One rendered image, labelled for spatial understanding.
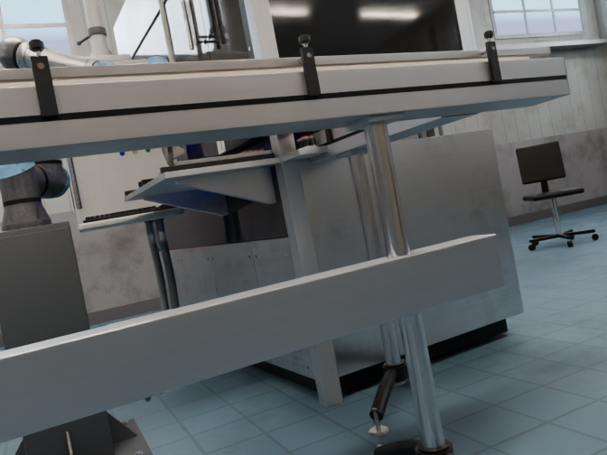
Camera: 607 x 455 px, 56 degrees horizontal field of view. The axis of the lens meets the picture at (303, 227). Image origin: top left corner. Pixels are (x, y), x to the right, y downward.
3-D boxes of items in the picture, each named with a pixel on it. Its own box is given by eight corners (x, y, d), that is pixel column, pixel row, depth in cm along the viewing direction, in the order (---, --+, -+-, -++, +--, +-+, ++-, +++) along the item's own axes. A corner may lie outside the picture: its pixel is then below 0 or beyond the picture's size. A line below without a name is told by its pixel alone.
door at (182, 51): (188, 124, 279) (164, 4, 278) (219, 98, 238) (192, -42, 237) (186, 124, 279) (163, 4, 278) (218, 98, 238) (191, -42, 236)
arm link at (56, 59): (-18, 26, 183) (116, 55, 172) (6, 35, 193) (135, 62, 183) (-24, 62, 184) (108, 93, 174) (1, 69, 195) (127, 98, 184)
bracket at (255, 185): (273, 203, 206) (266, 168, 206) (276, 202, 203) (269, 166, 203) (182, 218, 190) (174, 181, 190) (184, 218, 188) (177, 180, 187)
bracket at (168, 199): (226, 215, 250) (220, 185, 250) (228, 214, 248) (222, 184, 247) (149, 228, 235) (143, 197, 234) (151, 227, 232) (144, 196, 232)
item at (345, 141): (305, 163, 199) (297, 119, 198) (343, 158, 206) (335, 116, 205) (437, 117, 138) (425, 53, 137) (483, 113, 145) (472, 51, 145)
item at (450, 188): (304, 305, 426) (282, 189, 423) (527, 332, 243) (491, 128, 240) (173, 340, 379) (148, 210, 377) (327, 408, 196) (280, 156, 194)
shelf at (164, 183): (230, 185, 261) (229, 181, 261) (300, 160, 199) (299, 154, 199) (125, 201, 239) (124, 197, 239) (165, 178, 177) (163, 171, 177)
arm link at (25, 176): (-7, 204, 185) (-15, 162, 184) (23, 203, 198) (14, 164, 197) (24, 197, 182) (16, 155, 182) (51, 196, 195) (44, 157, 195)
